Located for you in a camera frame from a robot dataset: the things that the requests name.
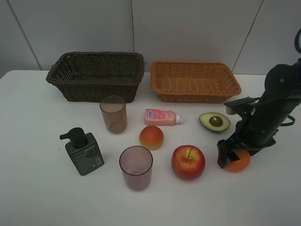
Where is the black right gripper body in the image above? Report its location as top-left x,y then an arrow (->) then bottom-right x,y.
229,117 -> 279,156

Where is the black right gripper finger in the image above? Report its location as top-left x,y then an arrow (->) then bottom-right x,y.
227,152 -> 240,162
217,139 -> 234,169

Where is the orange tangerine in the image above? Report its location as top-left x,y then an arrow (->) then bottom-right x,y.
224,151 -> 251,173

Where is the halved avocado with pit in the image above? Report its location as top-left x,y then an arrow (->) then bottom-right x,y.
198,112 -> 231,133

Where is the red apple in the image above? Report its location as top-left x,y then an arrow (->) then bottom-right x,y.
171,145 -> 206,181

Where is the orange yellow peach fruit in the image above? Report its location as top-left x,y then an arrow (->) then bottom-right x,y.
139,126 -> 164,151

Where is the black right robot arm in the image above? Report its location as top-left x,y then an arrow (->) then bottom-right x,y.
217,61 -> 301,169

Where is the pink small bottle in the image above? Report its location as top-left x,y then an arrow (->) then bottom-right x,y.
144,109 -> 183,126

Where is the light orange wicker basket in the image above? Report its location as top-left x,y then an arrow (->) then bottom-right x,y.
150,61 -> 241,104

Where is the pink translucent plastic cup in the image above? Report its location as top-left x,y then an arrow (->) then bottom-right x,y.
119,145 -> 153,191

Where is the brown translucent plastic cup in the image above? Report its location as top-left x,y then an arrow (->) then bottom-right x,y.
100,96 -> 127,134

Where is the dark green pump bottle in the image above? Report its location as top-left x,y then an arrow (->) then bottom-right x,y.
60,127 -> 104,176

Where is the dark brown wicker basket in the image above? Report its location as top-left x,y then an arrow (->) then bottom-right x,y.
46,52 -> 145,103

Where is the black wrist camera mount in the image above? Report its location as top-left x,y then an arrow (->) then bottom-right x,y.
224,97 -> 260,119

